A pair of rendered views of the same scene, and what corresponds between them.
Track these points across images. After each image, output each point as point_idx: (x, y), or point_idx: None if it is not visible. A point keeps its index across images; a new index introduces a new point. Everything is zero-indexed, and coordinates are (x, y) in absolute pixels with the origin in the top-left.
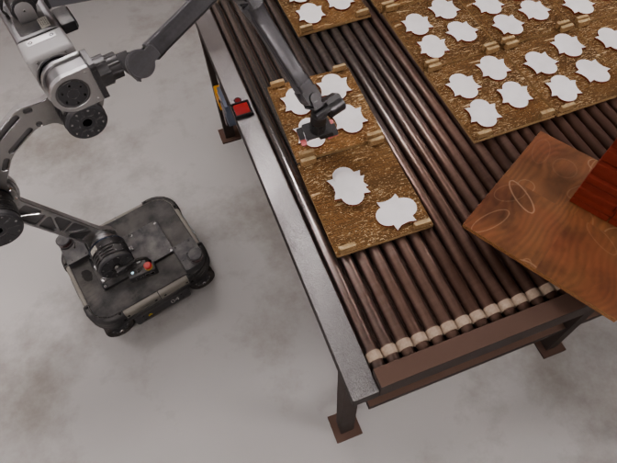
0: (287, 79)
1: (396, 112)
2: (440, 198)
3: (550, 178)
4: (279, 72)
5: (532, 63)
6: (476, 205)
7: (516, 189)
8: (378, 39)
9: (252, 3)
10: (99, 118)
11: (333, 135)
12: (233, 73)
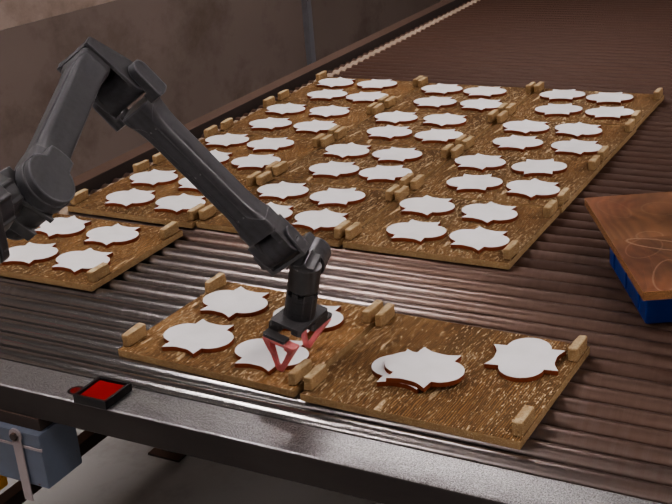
0: (233, 222)
1: (361, 292)
2: (553, 328)
3: (662, 220)
4: (110, 334)
5: (466, 186)
6: (605, 311)
7: (645, 242)
8: (227, 247)
9: (154, 86)
10: None
11: (328, 318)
12: (22, 368)
